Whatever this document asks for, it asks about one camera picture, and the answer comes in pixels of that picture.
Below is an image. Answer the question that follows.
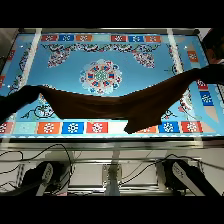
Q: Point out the brown garment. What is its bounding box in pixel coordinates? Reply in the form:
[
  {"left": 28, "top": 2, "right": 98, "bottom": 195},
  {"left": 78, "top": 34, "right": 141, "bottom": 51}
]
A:
[{"left": 37, "top": 67, "right": 205, "bottom": 135}]

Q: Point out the heap of clothes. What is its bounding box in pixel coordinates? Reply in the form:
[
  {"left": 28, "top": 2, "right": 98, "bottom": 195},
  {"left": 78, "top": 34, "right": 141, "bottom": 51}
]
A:
[{"left": 201, "top": 28, "right": 224, "bottom": 65}]

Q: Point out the silver frame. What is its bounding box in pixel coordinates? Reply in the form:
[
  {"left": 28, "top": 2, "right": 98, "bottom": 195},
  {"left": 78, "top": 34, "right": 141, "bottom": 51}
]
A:
[{"left": 0, "top": 137, "right": 224, "bottom": 196}]

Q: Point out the black cable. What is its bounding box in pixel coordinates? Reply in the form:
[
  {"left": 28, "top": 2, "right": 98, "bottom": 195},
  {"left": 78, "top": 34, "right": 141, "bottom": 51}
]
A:
[
  {"left": 118, "top": 159, "right": 168, "bottom": 186},
  {"left": 0, "top": 149, "right": 25, "bottom": 176},
  {"left": 19, "top": 143, "right": 75, "bottom": 195}
]

